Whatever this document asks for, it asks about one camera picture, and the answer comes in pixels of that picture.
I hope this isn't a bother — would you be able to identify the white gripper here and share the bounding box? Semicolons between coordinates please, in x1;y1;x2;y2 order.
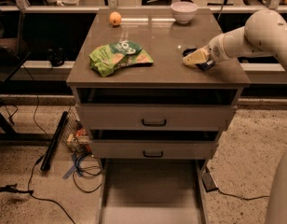
183;35;230;66

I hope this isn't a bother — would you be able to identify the blue rxbar blueberry bar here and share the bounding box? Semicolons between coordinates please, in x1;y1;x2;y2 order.
183;49;215;71

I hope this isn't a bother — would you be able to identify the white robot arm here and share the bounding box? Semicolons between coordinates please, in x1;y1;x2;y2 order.
183;9;287;224

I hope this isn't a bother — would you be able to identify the grey drawer cabinet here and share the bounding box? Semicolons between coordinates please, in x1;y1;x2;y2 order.
67;7;249;216

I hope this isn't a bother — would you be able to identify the middle grey drawer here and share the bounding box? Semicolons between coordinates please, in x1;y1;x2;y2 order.
90;140;218;160

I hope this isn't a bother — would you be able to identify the top grey drawer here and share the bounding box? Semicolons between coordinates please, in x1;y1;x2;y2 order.
75;104;237;131

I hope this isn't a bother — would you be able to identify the open bottom grey drawer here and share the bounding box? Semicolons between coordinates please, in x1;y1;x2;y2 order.
97;159;209;224

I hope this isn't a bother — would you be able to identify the white ceramic bowl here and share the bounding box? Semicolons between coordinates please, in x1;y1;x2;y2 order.
171;1;198;24

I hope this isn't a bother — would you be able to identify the orange fruit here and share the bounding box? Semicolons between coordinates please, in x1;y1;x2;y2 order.
109;12;122;27

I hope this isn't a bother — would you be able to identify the green chip bag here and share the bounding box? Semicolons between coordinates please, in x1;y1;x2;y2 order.
89;40;154;77

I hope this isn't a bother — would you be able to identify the black power adapter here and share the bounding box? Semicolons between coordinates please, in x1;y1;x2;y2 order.
201;173;218;192

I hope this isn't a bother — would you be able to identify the small black device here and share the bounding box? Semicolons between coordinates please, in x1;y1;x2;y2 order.
47;48;65;67

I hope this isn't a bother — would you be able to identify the black tube on floor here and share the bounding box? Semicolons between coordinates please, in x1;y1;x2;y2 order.
40;111;68;172

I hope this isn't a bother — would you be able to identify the dark chair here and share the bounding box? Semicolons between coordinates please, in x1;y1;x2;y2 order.
0;1;31;83

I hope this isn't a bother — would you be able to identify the cluttered wire basket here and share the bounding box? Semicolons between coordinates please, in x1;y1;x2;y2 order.
61;106;91;153

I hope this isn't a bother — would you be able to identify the coiled black cable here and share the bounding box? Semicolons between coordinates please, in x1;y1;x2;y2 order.
72;152;103;194

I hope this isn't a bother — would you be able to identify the black floor cable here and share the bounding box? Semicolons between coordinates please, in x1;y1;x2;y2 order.
0;63;76;224

